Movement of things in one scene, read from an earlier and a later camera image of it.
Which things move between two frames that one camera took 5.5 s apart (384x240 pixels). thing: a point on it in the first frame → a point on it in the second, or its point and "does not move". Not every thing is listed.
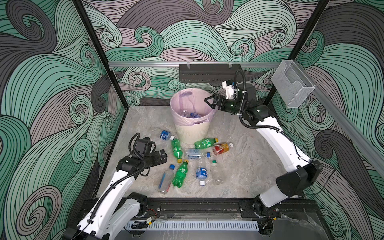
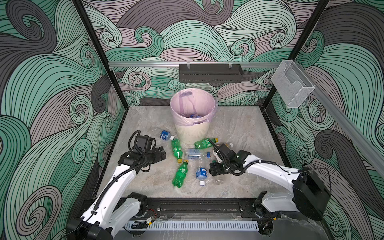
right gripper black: x=219 y=98 → x=216 y=171
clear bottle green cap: x=216 y=173 does not move
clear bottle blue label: x=195 y=115 does not move
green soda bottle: x=180 y=174 does not move
